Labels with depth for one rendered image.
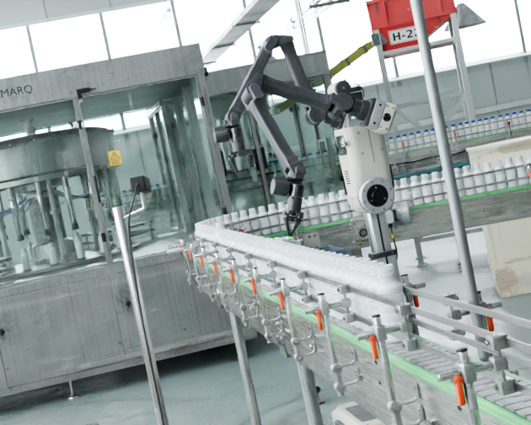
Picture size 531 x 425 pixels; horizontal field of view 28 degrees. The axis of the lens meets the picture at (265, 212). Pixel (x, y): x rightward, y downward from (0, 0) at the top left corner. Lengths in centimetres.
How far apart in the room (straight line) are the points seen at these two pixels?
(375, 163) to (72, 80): 361
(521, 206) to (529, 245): 234
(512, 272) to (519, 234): 31
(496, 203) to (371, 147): 169
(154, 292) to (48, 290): 76
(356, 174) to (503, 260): 400
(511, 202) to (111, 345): 318
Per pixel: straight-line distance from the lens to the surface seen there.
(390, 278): 228
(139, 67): 775
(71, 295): 772
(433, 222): 608
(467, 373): 160
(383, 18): 1112
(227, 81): 973
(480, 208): 609
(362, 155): 453
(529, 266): 845
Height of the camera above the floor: 145
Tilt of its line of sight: 3 degrees down
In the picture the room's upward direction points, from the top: 11 degrees counter-clockwise
